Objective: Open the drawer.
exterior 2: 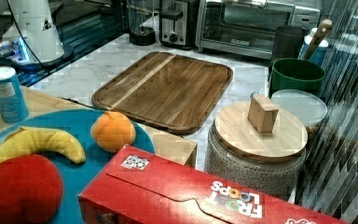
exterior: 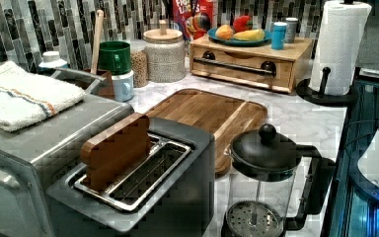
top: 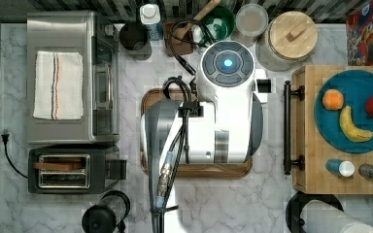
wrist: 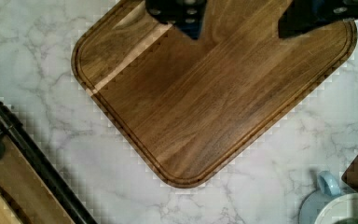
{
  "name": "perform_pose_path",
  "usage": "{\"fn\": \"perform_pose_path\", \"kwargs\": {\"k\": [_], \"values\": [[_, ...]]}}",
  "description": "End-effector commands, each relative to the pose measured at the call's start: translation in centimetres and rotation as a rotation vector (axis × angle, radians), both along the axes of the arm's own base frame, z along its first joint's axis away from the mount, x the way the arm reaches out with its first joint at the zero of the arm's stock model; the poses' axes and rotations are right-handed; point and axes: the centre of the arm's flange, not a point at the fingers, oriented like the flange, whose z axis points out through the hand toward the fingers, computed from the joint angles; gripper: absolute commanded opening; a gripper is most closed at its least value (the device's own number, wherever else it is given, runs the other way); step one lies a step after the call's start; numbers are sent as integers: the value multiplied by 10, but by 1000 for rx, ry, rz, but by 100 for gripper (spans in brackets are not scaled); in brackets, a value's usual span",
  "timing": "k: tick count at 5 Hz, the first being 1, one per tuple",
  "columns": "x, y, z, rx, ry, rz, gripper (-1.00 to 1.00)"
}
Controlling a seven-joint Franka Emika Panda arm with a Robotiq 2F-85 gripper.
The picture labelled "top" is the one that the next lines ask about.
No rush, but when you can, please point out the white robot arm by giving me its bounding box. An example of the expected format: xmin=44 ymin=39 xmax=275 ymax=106
xmin=141 ymin=41 xmax=271 ymax=233

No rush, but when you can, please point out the wooden drawer box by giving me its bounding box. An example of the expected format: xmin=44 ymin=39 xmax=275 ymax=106
xmin=290 ymin=65 xmax=373 ymax=194

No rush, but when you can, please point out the brown utensil holder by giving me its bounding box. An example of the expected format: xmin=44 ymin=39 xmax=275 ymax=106
xmin=163 ymin=20 xmax=193 ymax=57

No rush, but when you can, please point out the wooden serving tray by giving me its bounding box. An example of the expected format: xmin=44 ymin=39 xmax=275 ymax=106
xmin=141 ymin=88 xmax=253 ymax=179

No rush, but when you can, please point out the wooden spoon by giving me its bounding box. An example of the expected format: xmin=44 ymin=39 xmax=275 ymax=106
xmin=172 ymin=0 xmax=220 ymax=44

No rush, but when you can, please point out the dark metal cup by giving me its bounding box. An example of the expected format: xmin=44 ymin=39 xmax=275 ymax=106
xmin=119 ymin=22 xmax=152 ymax=60

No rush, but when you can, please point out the green mug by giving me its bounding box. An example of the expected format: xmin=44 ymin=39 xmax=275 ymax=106
xmin=201 ymin=6 xmax=235 ymax=41

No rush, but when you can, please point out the white cap bottle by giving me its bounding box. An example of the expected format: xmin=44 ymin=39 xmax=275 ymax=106
xmin=140 ymin=4 xmax=163 ymax=41

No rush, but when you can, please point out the clear plastic cereal jar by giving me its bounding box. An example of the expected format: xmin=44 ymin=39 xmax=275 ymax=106
xmin=231 ymin=4 xmax=269 ymax=47

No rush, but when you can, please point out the jar with wooden lid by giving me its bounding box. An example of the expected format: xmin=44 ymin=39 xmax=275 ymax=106
xmin=255 ymin=11 xmax=318 ymax=72

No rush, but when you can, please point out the glass french press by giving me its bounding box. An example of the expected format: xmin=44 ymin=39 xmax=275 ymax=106
xmin=82 ymin=190 xmax=130 ymax=233

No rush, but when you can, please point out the stainless steel toaster oven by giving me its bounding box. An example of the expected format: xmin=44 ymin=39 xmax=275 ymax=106
xmin=27 ymin=11 xmax=119 ymax=145

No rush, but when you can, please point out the white striped folded towel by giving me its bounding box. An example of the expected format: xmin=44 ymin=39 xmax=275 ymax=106
xmin=33 ymin=50 xmax=84 ymax=120

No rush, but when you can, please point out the black two-slot toaster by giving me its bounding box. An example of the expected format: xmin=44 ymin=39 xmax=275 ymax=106
xmin=28 ymin=145 xmax=126 ymax=194

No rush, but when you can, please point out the orange fruit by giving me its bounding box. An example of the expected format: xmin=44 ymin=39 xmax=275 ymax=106
xmin=322 ymin=89 xmax=344 ymax=111

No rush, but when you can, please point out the black paper towel holder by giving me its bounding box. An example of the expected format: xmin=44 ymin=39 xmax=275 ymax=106
xmin=286 ymin=191 xmax=344 ymax=233

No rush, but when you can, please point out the wooden toast slice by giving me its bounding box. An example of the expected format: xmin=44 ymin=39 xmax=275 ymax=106
xmin=34 ymin=162 xmax=84 ymax=171

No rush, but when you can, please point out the blue shaker bottle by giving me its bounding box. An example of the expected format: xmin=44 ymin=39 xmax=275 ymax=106
xmin=325 ymin=159 xmax=356 ymax=178

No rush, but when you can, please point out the yellow banana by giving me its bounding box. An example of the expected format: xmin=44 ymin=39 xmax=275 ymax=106
xmin=339 ymin=106 xmax=373 ymax=143

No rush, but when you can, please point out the blue round plate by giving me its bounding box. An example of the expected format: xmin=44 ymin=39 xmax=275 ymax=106
xmin=314 ymin=70 xmax=373 ymax=153

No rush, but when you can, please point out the froot loops cereal box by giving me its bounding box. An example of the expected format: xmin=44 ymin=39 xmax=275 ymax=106
xmin=346 ymin=0 xmax=373 ymax=66

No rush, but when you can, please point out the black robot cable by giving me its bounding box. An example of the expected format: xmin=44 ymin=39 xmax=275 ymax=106
xmin=151 ymin=18 xmax=216 ymax=233

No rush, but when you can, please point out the black drawer handle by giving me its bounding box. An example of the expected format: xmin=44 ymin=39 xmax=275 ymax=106
xmin=284 ymin=81 xmax=304 ymax=176

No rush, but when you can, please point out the black toaster power cord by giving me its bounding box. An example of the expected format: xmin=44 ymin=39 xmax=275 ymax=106
xmin=0 ymin=130 xmax=29 ymax=180

